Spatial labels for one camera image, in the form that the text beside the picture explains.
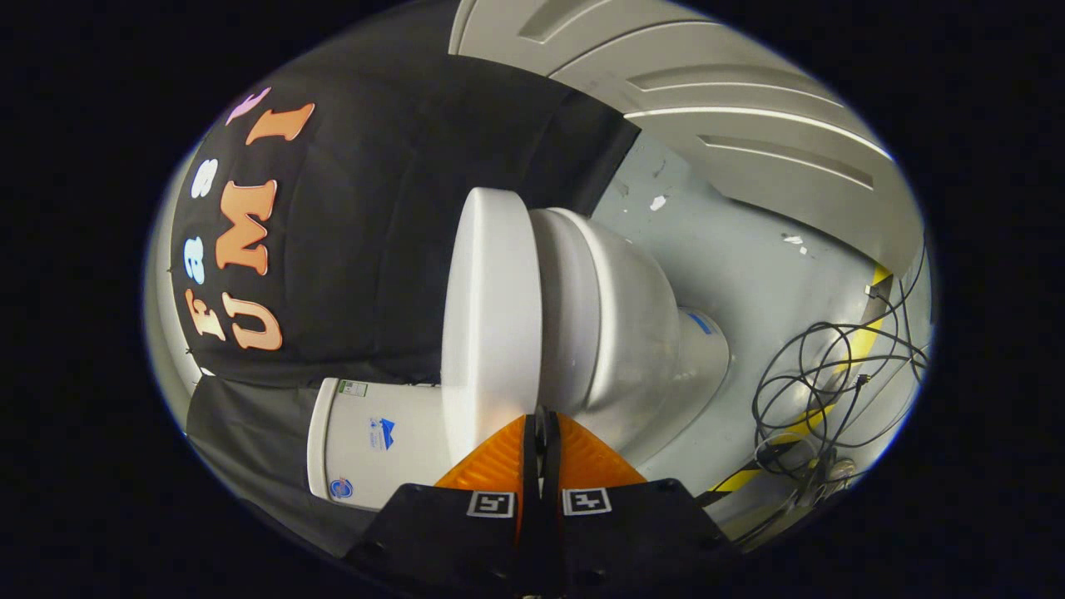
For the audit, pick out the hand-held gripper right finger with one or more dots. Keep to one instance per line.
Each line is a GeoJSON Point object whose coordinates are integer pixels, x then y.
{"type": "Point", "coordinates": [641, 532]}

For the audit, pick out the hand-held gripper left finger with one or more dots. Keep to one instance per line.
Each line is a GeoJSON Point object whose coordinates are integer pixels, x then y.
{"type": "Point", "coordinates": [453, 537]}

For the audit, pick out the white toilet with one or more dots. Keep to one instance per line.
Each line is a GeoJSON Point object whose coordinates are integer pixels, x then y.
{"type": "Point", "coordinates": [616, 333]}

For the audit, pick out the yellow black floor tape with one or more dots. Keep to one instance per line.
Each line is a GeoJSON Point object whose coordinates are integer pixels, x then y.
{"type": "Point", "coordinates": [736, 480]}

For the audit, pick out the black backdrop cloth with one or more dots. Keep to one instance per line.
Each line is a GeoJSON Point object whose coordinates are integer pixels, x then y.
{"type": "Point", "coordinates": [374, 233]}

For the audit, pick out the white panelled cabinet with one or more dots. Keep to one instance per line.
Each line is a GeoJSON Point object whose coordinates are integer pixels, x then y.
{"type": "Point", "coordinates": [749, 100]}

